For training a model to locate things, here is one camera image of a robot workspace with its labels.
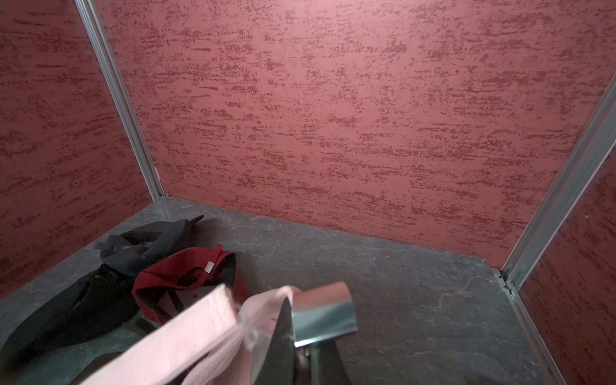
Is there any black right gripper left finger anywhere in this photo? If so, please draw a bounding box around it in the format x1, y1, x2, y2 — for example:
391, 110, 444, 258
254, 299, 295, 385

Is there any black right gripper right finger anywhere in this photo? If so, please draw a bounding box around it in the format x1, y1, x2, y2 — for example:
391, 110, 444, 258
309, 339, 352, 385

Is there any pink baseball cap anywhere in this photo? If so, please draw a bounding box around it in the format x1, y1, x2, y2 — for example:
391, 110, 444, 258
79, 281, 359, 385

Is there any dark red baseball cap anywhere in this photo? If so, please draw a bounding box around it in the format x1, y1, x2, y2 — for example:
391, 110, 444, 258
133, 244, 249, 325

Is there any black cap under left arm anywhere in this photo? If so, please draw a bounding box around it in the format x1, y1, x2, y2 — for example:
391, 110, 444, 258
1, 265, 139, 366

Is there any grey baseball cap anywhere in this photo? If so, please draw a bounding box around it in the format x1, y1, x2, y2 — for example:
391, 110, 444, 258
93, 215, 204, 277

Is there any right rear aluminium corner post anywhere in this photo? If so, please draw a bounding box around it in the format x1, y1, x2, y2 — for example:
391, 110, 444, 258
500, 79, 615, 291

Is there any aluminium corner post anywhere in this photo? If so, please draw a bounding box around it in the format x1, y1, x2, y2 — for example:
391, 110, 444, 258
74, 0, 165, 201
500, 79, 615, 291

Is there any left rear aluminium corner post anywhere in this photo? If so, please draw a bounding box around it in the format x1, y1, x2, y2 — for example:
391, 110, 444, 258
74, 0, 165, 201

